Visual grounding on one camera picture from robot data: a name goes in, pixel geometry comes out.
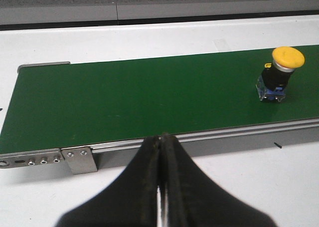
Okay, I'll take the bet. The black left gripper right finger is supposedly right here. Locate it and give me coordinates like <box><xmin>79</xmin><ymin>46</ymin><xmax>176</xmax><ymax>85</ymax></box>
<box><xmin>160</xmin><ymin>134</ymin><xmax>276</xmax><ymax>227</ymax></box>

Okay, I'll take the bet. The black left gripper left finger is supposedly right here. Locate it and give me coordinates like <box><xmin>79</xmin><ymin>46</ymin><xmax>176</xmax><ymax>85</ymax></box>
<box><xmin>57</xmin><ymin>136</ymin><xmax>160</xmax><ymax>227</ymax></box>

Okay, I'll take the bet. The steel conveyor mounting bracket left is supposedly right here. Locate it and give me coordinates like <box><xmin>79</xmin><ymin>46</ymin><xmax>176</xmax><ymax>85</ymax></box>
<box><xmin>61</xmin><ymin>146</ymin><xmax>98</xmax><ymax>175</ymax></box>

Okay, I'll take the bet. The green conveyor belt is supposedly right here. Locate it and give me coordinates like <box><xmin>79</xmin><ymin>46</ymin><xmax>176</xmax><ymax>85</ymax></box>
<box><xmin>0</xmin><ymin>45</ymin><xmax>319</xmax><ymax>154</ymax></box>

